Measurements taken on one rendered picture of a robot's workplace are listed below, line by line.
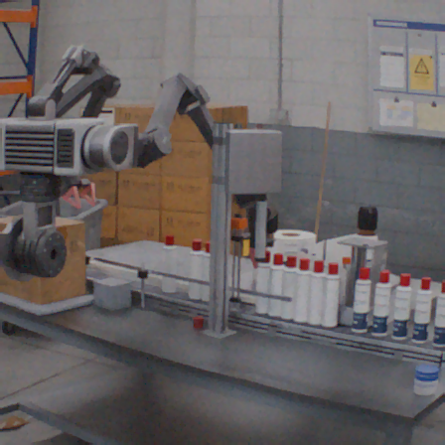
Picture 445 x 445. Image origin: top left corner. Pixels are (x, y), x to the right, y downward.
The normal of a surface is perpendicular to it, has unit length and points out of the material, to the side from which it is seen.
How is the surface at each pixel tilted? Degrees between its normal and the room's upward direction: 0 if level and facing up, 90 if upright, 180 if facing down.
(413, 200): 90
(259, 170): 90
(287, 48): 90
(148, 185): 89
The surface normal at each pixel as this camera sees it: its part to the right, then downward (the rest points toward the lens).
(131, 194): -0.36, 0.15
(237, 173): 0.30, 0.17
